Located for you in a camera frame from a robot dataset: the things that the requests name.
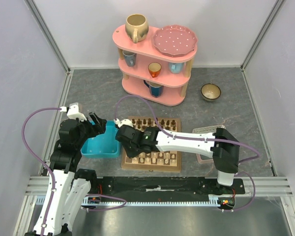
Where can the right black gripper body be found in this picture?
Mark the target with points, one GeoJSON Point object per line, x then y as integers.
{"type": "Point", "coordinates": [124, 138]}

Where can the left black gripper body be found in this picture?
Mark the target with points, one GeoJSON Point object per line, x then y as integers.
{"type": "Point", "coordinates": [91, 131]}

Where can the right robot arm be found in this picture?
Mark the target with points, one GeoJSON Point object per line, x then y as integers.
{"type": "Point", "coordinates": [219, 145]}

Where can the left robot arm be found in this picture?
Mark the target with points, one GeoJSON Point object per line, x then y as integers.
{"type": "Point", "coordinates": [68, 186]}

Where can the wooden chess board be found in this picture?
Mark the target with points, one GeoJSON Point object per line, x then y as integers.
{"type": "Point", "coordinates": [169, 124]}

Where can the blue plastic bin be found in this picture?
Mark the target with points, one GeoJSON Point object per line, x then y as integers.
{"type": "Point", "coordinates": [103, 145]}

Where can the dark blue mug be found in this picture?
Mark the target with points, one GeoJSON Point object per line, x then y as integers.
{"type": "Point", "coordinates": [155, 89]}

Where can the pink three-tier shelf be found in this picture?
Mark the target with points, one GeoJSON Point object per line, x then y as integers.
{"type": "Point", "coordinates": [175, 85]}

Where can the pink clear plastic tray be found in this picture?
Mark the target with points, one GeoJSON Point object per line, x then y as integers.
{"type": "Point", "coordinates": [203, 130]}

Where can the grey-blue mug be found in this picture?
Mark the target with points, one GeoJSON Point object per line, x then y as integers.
{"type": "Point", "coordinates": [130, 58]}

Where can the orange cup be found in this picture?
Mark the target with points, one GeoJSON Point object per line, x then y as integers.
{"type": "Point", "coordinates": [154, 69]}

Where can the light blue mug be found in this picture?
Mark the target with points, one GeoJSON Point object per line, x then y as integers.
{"type": "Point", "coordinates": [176, 68]}

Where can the brown ceramic bowl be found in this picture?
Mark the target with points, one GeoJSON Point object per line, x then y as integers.
{"type": "Point", "coordinates": [210, 92]}

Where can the beige ceramic mug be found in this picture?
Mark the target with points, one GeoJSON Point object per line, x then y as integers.
{"type": "Point", "coordinates": [137, 27]}

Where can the pink polka dot plate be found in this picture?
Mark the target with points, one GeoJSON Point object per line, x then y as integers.
{"type": "Point", "coordinates": [174, 40]}

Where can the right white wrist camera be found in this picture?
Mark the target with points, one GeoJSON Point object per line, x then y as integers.
{"type": "Point", "coordinates": [120, 123]}

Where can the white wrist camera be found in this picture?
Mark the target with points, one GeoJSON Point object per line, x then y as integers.
{"type": "Point", "coordinates": [74, 111]}
{"type": "Point", "coordinates": [120, 123]}

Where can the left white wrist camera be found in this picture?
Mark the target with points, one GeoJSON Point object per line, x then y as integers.
{"type": "Point", "coordinates": [74, 111]}

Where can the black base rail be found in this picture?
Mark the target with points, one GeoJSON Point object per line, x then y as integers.
{"type": "Point", "coordinates": [165, 189]}

